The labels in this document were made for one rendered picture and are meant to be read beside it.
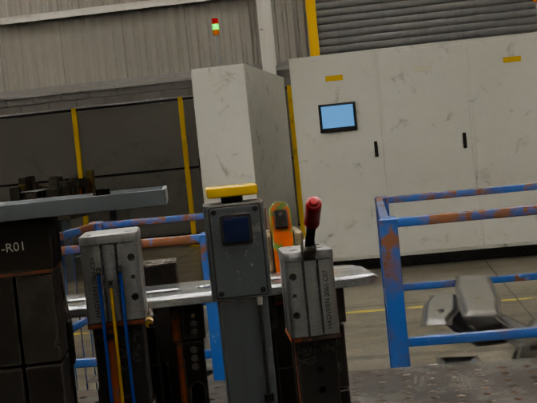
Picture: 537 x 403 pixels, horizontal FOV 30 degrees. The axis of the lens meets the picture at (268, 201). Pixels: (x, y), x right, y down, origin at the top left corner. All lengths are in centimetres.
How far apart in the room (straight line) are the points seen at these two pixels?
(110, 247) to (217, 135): 801
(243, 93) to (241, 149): 51
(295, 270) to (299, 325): 7
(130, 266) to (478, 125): 805
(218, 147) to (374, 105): 149
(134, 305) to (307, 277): 23
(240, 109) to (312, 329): 796
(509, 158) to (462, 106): 63
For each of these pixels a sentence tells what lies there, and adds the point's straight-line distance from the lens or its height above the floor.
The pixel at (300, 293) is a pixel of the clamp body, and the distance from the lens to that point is 134.
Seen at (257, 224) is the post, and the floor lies 111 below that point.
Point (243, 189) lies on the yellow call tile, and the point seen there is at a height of 115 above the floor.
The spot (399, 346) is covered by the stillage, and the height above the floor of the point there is 54.
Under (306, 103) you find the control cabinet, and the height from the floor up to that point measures 158.
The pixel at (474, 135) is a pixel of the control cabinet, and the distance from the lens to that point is 928.
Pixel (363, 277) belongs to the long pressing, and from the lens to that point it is 147.
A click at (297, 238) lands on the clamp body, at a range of 167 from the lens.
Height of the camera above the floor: 120
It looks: 3 degrees down
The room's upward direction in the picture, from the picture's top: 6 degrees counter-clockwise
